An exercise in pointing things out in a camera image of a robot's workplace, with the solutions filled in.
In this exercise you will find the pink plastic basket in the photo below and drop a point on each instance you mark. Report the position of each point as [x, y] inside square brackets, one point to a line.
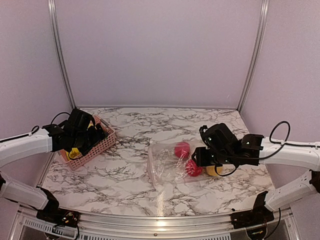
[104, 145]

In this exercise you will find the front aluminium rail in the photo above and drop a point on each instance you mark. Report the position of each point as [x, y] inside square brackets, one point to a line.
[99, 226]

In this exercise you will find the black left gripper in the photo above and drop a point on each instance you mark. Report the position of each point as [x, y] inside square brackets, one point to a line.
[96, 138]

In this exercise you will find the clear zip top bag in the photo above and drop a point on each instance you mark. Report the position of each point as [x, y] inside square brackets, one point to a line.
[164, 168]

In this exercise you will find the yellow fake lemon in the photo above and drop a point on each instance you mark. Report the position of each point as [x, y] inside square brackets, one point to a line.
[214, 171]

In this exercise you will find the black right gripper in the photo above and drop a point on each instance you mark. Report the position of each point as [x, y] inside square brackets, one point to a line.
[201, 160]

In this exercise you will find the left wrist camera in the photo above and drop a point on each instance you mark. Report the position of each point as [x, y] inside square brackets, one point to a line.
[78, 122]

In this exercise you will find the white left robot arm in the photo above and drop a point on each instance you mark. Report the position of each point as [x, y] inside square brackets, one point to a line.
[50, 138]

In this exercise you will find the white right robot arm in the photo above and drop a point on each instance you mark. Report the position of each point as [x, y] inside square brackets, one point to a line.
[255, 149]

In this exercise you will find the yellow fake banana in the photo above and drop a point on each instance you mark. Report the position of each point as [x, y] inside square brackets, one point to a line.
[73, 155]

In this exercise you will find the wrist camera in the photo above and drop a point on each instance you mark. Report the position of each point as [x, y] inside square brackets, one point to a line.
[219, 138]
[78, 122]

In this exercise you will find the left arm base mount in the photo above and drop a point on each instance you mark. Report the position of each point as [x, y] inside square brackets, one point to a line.
[52, 212]

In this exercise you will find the aluminium frame post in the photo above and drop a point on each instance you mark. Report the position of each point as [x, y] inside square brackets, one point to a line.
[261, 28]
[59, 52]

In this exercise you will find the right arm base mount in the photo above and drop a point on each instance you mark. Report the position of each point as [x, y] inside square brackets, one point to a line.
[259, 214]

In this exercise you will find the left aluminium frame post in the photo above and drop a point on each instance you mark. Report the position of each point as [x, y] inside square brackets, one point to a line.
[59, 52]

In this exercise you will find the right aluminium frame post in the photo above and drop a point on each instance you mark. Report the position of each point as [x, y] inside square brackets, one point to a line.
[261, 28]

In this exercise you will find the red fake dragon fruit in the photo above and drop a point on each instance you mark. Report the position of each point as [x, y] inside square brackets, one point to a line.
[192, 169]
[182, 150]

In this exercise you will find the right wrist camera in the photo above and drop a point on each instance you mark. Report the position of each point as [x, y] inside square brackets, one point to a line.
[219, 138]

